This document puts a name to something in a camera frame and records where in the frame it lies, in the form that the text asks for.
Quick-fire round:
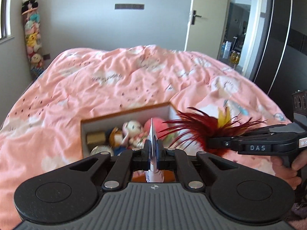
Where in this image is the white hand cream tube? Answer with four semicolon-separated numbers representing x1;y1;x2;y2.
145;118;164;183

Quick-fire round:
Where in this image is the red feather toy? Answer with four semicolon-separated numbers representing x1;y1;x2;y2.
159;106;265;157

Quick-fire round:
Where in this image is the gold cardboard box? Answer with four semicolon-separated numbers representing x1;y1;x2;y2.
86;131;106;151

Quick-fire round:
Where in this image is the pink fluffy pompom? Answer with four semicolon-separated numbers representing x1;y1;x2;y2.
144;117;174;144

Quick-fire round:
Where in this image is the person right hand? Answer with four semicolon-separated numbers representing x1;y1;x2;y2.
271;150;307;190

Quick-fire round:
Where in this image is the white crochet bunny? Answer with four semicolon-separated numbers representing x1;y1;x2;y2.
122;121;147;149

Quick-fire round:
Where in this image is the brown plush dog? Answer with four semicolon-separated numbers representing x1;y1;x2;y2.
105;127;128;156

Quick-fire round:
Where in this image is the orange cardboard box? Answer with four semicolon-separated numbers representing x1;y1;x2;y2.
81;102;179;157

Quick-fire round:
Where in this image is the pink patterned duvet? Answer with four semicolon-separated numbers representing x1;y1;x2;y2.
1;45;288;229

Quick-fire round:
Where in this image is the cream room door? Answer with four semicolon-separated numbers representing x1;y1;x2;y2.
185;0;230;59

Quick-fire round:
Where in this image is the stuffed toy column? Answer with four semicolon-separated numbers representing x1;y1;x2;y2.
21;0;45;80

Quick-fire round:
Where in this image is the grey wall switch panel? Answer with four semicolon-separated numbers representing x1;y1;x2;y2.
115;4;145;10

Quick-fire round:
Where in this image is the window with frame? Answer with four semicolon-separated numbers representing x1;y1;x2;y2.
1;0;12;43

